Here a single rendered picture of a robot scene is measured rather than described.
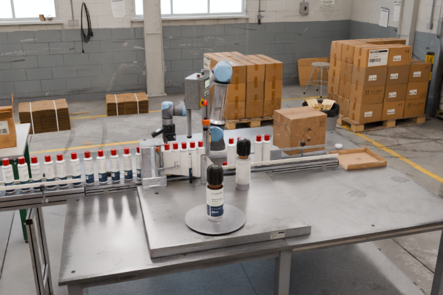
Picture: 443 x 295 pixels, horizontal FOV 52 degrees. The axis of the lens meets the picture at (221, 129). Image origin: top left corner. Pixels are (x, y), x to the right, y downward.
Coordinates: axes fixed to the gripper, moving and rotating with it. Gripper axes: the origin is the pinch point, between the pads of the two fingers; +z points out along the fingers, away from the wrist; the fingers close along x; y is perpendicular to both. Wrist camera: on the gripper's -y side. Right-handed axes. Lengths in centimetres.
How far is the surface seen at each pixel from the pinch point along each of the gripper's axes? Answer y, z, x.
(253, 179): 43, 0, -59
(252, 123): 176, 78, 272
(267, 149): 58, -11, -43
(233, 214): 17, 0, -98
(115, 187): -38, 4, -41
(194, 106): 11, -42, -37
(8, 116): -106, -12, 71
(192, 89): 10, -52, -37
